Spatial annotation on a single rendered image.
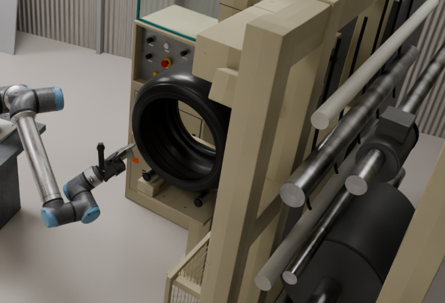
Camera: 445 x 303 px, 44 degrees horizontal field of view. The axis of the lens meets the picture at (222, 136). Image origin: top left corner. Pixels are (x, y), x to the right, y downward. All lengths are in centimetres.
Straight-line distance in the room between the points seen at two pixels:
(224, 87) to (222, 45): 15
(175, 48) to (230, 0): 79
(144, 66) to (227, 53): 161
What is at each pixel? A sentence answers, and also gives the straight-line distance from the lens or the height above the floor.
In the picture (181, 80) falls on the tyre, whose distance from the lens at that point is 224.
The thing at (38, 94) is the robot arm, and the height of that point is 114.
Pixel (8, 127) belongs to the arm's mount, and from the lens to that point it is 342.
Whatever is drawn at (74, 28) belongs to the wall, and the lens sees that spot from 580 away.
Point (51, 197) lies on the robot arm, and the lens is 247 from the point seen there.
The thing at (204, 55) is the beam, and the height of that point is 172.
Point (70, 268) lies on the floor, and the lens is 338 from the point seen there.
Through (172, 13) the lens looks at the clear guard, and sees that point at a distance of 304.
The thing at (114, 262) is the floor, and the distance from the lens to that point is 340.
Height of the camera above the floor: 247
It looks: 33 degrees down
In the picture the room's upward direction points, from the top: 9 degrees clockwise
